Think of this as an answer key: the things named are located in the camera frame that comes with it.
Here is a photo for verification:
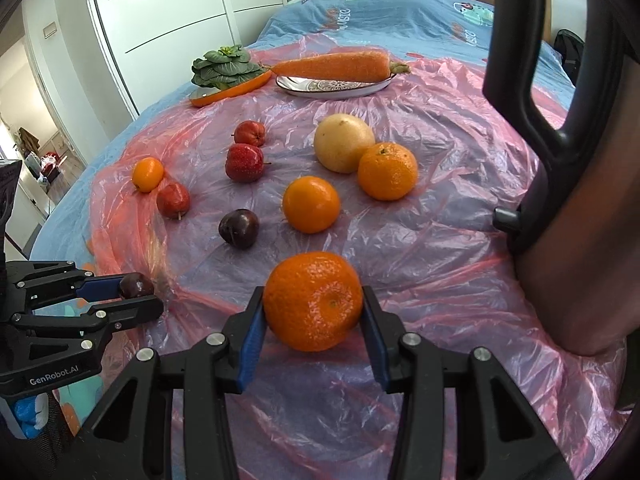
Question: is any small orange kumquat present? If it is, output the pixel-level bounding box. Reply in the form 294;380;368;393
131;157;165;193

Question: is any red crabapple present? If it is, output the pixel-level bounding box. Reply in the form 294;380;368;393
156;182;191;220

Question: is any dark purple plum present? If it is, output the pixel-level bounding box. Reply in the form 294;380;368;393
218;209;260;249

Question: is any large mandarin orange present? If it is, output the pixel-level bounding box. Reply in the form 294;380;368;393
262;252;363;352

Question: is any red strawberry-like fruit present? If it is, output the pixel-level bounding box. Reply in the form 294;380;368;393
224;143;265;183

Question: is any small red apple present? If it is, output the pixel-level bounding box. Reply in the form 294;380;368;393
233;120;266;148

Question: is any smooth orange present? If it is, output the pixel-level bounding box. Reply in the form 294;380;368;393
282;176;341;234

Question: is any textured mandarin orange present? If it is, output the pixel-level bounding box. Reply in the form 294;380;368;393
357;142;419;202

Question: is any yellow round fruit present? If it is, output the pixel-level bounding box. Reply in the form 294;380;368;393
314;114;375;174

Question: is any blue gloved left hand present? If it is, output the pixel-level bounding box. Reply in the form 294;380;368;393
13;393;49;439

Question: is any black copper electric kettle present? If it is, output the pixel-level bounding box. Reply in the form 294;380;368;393
483;0;639;408

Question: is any orange oval dish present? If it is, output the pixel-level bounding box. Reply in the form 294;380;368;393
189;70;272;107

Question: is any pink plastic sheet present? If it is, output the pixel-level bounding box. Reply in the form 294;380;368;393
89;49;626;479

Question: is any green toy cabbage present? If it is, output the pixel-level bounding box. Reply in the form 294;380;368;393
191;44;267;90

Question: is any white wardrobe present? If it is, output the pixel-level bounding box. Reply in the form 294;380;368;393
89;0;286;115

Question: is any white patterned oval plate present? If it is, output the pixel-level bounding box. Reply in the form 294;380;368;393
276;75;395;100

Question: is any orange toy carrot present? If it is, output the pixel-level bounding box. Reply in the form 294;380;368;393
270;50;410;82

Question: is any blue patterned bedsheet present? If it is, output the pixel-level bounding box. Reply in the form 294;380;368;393
29;0;576;480

